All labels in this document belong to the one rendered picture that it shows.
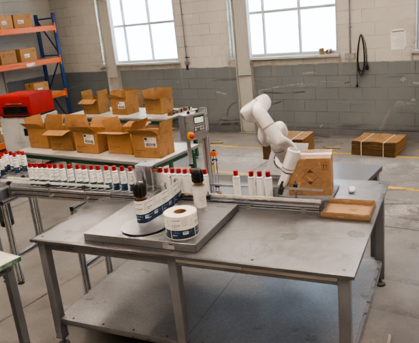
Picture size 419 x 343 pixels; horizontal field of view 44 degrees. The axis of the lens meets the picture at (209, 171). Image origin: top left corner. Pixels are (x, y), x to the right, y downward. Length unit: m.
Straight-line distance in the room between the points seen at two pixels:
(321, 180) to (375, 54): 5.14
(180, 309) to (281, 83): 6.55
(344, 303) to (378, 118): 6.19
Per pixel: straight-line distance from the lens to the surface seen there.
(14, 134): 9.13
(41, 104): 8.97
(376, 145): 7.72
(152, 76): 10.84
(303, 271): 2.76
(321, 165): 3.67
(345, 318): 2.88
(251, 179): 3.57
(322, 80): 8.98
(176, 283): 3.16
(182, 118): 3.69
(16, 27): 11.18
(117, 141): 5.76
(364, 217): 3.35
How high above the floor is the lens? 2.12
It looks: 17 degrees down
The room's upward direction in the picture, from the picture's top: 6 degrees counter-clockwise
